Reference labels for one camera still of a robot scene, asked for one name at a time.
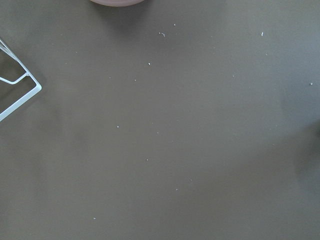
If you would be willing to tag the pink bowl with ice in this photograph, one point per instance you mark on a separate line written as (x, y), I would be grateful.
(117, 3)

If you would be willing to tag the white wire cup rack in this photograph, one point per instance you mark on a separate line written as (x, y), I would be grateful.
(17, 83)

